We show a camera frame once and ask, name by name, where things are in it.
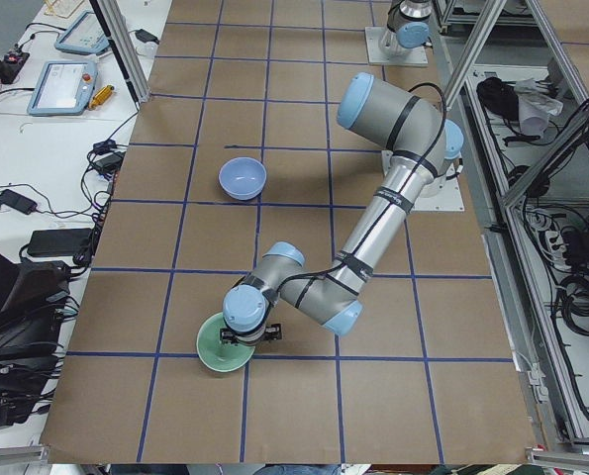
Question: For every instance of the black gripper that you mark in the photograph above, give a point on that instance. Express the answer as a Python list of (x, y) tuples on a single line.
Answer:
[(226, 337)]

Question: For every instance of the green bowl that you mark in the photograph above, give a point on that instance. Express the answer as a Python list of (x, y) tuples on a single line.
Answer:
[(216, 355)]

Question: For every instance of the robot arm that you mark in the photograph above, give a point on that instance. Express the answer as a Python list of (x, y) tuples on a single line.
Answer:
[(422, 143), (407, 26)]

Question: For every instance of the blue bowl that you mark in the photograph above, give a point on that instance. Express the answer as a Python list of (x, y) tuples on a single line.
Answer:
[(242, 178)]

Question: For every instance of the black power adapter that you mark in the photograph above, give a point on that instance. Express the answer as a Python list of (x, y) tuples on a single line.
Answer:
[(108, 163)]

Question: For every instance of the black laptop power brick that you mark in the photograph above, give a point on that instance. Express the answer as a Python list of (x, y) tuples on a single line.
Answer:
[(61, 242)]

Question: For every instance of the black laptop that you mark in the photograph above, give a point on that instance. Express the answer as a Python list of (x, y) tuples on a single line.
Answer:
[(31, 293)]

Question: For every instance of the brass cylinder tool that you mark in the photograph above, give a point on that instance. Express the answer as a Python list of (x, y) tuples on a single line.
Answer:
[(101, 96)]

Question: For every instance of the black smartphone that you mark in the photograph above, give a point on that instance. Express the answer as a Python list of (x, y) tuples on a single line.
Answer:
[(17, 202)]

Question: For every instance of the near teach pendant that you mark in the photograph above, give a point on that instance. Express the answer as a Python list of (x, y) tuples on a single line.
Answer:
[(63, 88)]

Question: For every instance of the teach pendant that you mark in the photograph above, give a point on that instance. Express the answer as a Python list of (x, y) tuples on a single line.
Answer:
[(63, 88), (84, 36)]

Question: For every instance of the far teach pendant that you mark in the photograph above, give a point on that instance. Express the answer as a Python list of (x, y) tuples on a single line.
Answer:
[(84, 36)]

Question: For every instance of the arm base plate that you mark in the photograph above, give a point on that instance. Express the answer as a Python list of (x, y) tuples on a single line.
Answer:
[(443, 195), (383, 49)]

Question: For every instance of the aluminium frame post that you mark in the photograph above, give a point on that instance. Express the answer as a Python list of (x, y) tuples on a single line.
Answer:
[(115, 29)]

